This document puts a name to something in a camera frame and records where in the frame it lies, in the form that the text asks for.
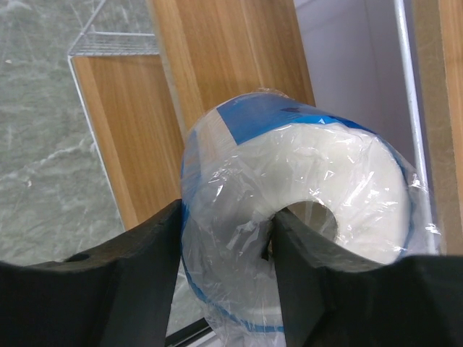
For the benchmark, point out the white wire wooden shelf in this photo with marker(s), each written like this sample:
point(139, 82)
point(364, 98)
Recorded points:
point(146, 71)

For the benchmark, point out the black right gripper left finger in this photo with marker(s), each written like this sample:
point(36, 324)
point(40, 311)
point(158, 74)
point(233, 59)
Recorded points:
point(136, 306)

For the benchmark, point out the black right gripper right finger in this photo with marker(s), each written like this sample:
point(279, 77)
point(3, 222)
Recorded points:
point(309, 268)

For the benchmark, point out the blue roll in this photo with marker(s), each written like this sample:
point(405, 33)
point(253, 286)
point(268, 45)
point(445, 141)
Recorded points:
point(255, 154)

